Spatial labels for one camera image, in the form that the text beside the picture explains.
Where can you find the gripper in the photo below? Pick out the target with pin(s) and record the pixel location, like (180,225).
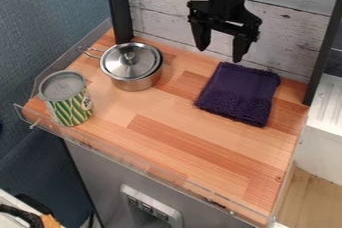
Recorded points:
(224,9)

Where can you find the green striped can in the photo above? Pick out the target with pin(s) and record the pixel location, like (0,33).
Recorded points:
(67,99)

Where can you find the purple cloth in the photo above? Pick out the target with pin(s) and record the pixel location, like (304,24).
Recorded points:
(238,93)

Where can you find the silver lid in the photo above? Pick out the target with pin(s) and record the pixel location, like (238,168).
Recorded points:
(130,60)

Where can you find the silver pot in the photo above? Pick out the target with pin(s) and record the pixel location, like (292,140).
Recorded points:
(133,75)

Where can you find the white cabinet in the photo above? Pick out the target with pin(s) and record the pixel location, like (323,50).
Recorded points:
(321,128)

